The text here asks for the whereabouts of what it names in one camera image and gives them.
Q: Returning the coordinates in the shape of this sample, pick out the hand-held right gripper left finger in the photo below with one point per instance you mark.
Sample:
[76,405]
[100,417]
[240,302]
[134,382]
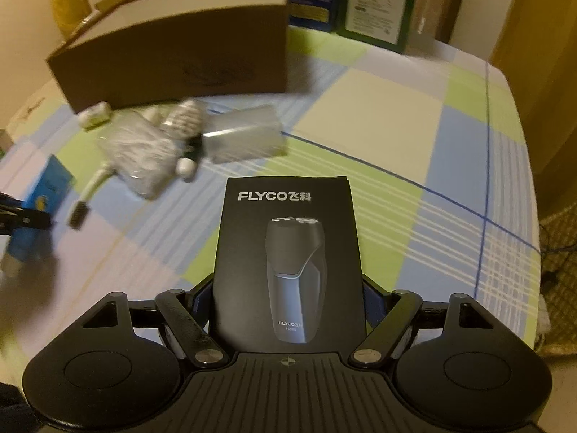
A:
[205,302]

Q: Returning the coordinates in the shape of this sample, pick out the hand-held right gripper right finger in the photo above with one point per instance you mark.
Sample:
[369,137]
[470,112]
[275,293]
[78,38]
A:
[372,300]

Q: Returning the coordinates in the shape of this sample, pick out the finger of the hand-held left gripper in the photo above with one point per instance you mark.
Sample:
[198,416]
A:
[5,199]
[31,221]

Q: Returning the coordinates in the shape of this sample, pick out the blue toothpaste box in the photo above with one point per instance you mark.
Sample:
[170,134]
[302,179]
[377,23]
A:
[43,189]

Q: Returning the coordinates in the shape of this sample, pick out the white toothbrush black bristles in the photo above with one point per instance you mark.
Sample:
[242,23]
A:
[92,189]

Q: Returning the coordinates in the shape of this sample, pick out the black shaver box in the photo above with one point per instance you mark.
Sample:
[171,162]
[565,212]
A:
[288,234]

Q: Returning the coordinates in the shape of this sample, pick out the small white tube green label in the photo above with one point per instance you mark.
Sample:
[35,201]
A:
[94,115]

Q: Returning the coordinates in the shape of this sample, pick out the clear bag of cotton pads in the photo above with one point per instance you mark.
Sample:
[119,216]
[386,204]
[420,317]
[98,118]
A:
[135,153]

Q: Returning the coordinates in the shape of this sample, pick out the dark green bottle white cap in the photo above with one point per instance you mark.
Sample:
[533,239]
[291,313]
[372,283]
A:
[188,162]

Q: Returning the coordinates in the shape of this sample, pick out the translucent plastic box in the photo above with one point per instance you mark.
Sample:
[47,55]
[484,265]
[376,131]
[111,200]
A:
[243,133]

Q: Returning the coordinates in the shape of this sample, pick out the bag of cotton swabs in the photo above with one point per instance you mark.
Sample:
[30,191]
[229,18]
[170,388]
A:
[185,115]

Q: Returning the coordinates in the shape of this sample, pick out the brown cardboard box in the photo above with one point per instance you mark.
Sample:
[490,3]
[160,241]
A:
[180,54]

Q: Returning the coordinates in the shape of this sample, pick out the checked tablecloth covered desktop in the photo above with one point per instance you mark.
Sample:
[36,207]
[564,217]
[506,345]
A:
[383,112]

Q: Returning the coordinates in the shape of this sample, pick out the green carton white label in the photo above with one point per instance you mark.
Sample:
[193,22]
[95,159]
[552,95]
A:
[374,4]

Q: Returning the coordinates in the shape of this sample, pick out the beige curtain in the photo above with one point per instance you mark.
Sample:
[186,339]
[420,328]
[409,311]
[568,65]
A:
[432,0]

